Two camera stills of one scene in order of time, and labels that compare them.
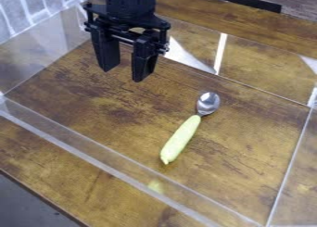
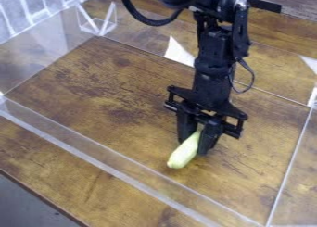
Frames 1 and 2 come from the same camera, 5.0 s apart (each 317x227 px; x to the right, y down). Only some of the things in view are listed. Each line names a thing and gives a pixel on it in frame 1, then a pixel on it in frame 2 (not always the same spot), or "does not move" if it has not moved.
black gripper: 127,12 to 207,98
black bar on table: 258,4 does not move
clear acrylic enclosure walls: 60,179 does not move
